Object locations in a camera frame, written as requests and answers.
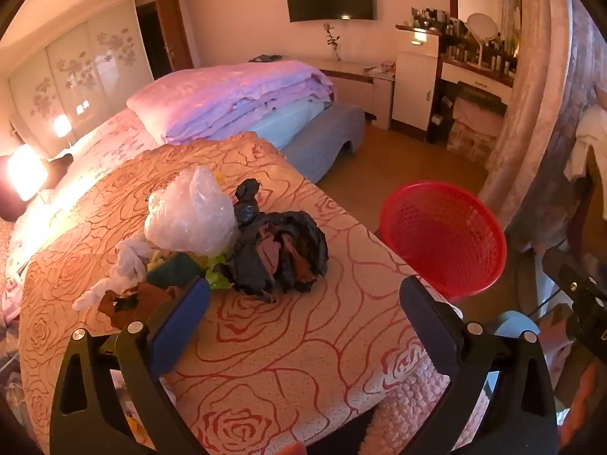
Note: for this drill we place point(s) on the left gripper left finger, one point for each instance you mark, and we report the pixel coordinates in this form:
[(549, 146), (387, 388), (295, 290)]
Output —
[(87, 417)]

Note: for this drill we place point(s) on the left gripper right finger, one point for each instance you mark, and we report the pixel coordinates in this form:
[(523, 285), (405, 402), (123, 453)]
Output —
[(520, 418)]

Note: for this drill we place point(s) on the brown wrapper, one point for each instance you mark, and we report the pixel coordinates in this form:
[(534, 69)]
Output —
[(136, 304)]

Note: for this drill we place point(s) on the white tissue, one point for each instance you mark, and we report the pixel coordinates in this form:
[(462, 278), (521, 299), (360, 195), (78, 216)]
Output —
[(130, 268)]

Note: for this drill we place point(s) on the clear plastic bag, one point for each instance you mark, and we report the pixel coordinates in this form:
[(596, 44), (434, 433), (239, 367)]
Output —
[(191, 215)]

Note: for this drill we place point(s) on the light green wrapper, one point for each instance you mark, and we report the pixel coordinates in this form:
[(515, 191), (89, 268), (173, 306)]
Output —
[(214, 270)]

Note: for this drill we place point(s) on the small knotted black bag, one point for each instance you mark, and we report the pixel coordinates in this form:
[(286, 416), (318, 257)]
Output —
[(246, 208)]

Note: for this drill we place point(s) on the red plastic mesh basket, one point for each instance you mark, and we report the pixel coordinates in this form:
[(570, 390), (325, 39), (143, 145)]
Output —
[(447, 235)]

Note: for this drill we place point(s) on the orange rose pattern bedspread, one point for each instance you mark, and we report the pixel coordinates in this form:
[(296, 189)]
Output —
[(257, 376)]

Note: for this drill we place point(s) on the glowing bedside lamp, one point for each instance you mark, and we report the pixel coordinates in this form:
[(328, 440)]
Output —
[(26, 172)]

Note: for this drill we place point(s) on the white hanging garment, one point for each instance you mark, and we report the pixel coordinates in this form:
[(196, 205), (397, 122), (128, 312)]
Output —
[(590, 135)]

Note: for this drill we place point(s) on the floral sliding wardrobe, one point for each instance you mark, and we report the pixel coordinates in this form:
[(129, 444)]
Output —
[(72, 85)]

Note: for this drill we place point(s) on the folded pink purple quilt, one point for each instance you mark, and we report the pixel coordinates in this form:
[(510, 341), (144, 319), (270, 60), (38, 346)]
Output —
[(220, 102)]

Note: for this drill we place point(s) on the floral pink curtain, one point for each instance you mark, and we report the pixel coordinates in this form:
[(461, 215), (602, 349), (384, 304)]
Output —
[(562, 61)]

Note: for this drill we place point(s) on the dressing table with drawer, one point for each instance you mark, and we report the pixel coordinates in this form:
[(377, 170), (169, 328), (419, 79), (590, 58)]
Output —
[(459, 62)]

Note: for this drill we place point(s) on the white low tv desk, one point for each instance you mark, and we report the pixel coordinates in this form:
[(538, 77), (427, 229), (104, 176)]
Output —
[(369, 88)]

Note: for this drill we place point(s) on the white cabinet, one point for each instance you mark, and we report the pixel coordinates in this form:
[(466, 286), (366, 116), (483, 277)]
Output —
[(415, 76)]

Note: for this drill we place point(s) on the round white vanity mirror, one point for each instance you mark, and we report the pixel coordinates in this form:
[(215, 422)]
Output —
[(483, 30)]

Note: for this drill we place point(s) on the brown wooden door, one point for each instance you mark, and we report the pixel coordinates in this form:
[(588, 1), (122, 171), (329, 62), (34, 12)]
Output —
[(174, 35)]

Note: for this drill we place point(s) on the rose in vase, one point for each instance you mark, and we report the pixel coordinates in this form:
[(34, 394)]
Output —
[(333, 41)]

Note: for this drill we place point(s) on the grey bed frame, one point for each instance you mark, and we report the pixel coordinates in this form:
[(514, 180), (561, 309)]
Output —
[(313, 151)]

